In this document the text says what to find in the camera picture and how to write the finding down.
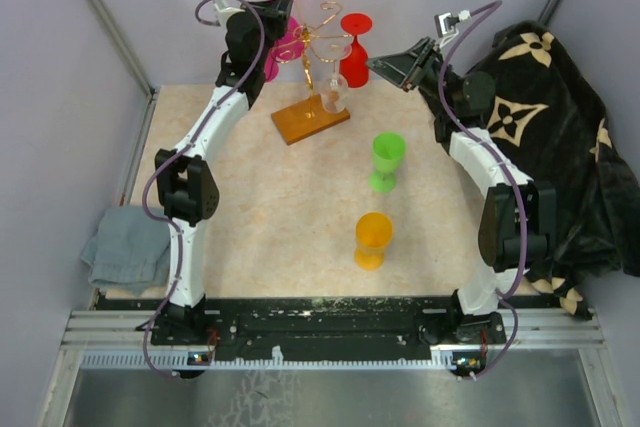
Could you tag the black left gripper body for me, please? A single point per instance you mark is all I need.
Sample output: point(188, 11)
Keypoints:
point(273, 29)

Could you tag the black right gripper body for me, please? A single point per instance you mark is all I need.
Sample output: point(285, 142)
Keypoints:
point(427, 70)

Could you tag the magenta plastic wine glass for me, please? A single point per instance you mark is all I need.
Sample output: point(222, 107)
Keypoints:
point(287, 49)

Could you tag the red plastic wine glass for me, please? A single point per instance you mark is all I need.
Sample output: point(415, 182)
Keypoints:
point(353, 67)

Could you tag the clear wine glass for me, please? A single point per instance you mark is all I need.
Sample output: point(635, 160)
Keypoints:
point(335, 87)

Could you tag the gold wire wine glass rack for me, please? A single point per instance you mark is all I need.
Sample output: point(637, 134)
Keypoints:
point(308, 117)

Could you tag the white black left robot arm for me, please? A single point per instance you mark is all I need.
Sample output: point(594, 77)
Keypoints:
point(185, 185)

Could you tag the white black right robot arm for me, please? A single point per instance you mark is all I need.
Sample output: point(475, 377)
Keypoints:
point(518, 222)

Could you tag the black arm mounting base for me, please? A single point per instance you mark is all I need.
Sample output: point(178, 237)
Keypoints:
point(320, 332)

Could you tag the green plastic wine glass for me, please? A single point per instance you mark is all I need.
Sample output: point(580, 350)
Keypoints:
point(388, 151)

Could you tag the orange plastic wine glass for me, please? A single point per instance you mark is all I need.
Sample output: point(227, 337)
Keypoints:
point(373, 234)

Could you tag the black floral blanket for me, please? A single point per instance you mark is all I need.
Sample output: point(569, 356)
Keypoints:
point(549, 121)

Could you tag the grey blue cloth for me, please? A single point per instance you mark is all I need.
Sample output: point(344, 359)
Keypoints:
point(129, 251)

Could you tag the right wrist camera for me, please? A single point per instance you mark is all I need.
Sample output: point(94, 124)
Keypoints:
point(447, 26)

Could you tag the aluminium frame rail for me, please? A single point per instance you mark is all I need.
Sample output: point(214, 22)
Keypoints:
point(549, 372)

